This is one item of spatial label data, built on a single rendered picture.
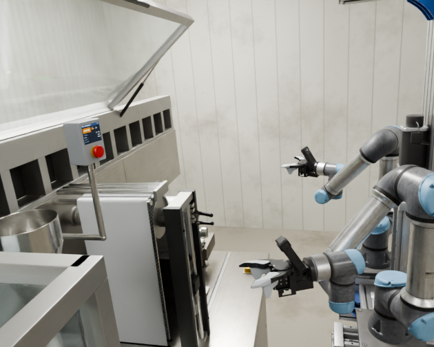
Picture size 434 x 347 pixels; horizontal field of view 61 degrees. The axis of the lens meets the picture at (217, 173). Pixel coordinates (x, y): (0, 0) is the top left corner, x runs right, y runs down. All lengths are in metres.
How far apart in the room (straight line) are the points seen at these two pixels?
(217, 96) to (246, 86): 0.32
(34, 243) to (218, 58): 3.31
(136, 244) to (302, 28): 2.97
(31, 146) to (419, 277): 1.23
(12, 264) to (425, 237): 1.05
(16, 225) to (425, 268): 1.11
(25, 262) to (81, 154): 0.43
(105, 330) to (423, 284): 1.02
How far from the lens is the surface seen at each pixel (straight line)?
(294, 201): 4.06
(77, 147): 0.89
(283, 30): 3.79
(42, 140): 1.28
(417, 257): 1.27
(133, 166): 1.80
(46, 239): 0.82
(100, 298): 0.47
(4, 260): 0.53
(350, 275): 1.16
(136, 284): 1.28
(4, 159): 1.16
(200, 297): 1.31
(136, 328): 1.40
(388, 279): 1.45
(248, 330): 1.41
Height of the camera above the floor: 1.81
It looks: 16 degrees down
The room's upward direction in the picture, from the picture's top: 5 degrees counter-clockwise
